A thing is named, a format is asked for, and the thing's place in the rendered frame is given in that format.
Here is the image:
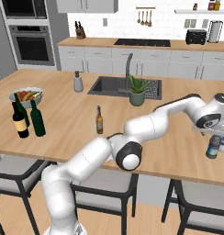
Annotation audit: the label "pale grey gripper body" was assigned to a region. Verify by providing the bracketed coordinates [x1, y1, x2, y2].
[191, 123, 224, 139]

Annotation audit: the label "plastic bottle dark cap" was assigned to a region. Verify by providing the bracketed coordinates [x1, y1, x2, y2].
[205, 135, 222, 160]

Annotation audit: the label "black chair grey seat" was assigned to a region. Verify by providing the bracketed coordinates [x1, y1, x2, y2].
[0, 153, 58, 235]
[161, 178, 224, 235]
[70, 172, 140, 235]

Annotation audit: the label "green plant in grey pot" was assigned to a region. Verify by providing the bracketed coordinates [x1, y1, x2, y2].
[127, 73, 151, 107]

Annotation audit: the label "grey base cupboards run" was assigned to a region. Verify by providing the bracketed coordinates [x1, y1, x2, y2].
[57, 45, 224, 83]

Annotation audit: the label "black toaster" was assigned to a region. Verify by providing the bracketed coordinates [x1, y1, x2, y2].
[185, 28, 207, 46]

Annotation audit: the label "steel paper towel holder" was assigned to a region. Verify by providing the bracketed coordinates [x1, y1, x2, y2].
[207, 19, 224, 44]

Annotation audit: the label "dark grey tap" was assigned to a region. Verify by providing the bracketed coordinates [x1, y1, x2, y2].
[118, 52, 134, 95]

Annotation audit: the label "dark grey sink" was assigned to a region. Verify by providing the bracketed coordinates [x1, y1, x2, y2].
[87, 75, 163, 101]

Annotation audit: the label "black hob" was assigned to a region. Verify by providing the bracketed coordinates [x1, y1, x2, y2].
[113, 38, 172, 49]

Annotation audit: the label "brown beer bottle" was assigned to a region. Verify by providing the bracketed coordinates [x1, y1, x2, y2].
[95, 105, 105, 135]

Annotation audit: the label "red jar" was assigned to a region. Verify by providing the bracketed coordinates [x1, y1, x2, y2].
[207, 0, 216, 12]

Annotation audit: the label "grey soap dispenser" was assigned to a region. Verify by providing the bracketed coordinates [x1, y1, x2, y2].
[73, 70, 84, 94]

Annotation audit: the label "wooden knife block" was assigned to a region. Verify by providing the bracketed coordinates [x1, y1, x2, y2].
[73, 20, 87, 40]

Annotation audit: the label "green glass bottle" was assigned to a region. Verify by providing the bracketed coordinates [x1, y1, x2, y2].
[13, 92, 31, 128]
[29, 99, 47, 138]

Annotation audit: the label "grey bowl of fruit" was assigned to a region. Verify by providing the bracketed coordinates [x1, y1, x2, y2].
[8, 87, 45, 110]

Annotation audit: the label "dark wine bottle cream label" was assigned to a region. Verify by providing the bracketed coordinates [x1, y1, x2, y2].
[11, 101, 30, 140]

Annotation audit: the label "steel microwave oven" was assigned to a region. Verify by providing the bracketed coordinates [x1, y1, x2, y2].
[1, 0, 50, 20]

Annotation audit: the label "grey tall cupboard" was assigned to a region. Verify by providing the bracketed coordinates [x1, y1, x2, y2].
[0, 0, 18, 83]

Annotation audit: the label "grey double wall socket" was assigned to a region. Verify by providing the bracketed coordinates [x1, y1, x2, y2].
[184, 18, 197, 29]

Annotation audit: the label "white wall shelf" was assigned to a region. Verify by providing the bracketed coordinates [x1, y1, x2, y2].
[174, 8, 224, 16]

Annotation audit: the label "grey wall cupboards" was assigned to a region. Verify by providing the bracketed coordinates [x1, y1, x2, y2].
[56, 0, 119, 15]

